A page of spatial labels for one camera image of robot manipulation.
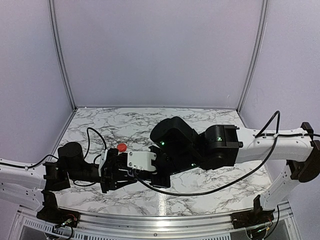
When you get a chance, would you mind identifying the red earbud charging case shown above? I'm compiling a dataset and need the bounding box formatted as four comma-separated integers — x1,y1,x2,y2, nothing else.
117,143,127,153

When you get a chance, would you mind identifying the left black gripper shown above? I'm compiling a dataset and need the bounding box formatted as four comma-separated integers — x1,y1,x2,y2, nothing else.
67,160,137,195

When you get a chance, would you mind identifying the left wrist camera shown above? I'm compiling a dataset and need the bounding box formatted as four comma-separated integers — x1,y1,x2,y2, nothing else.
98,148,128,172

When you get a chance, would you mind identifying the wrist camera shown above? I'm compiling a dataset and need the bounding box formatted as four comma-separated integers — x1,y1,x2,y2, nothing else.
127,151,157,172
98,148,128,172

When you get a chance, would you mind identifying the aluminium frame post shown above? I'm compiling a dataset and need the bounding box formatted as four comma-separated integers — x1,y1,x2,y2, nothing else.
47,0,77,111
236,0,270,115

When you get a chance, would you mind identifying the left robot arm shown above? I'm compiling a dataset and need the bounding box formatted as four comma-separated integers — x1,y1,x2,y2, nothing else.
0,141,136,223

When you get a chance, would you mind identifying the left aluminium frame post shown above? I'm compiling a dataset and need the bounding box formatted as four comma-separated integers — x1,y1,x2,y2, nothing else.
47,0,77,111

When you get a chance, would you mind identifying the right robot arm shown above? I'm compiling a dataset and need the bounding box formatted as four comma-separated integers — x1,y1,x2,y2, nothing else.
150,116,320,224

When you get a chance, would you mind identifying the right aluminium frame post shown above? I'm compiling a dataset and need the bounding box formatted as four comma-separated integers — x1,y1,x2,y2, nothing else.
236,0,270,115

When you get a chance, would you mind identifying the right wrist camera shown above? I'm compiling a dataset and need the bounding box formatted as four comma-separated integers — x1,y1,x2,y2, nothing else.
127,151,157,172

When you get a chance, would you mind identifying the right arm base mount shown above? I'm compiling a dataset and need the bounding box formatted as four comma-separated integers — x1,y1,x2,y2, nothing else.
231,194,275,229

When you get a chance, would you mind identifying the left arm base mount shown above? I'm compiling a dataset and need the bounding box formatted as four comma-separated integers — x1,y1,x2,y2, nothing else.
36,190,80,228

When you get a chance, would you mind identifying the front aluminium rail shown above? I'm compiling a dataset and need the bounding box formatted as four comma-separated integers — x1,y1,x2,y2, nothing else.
9,199,301,240

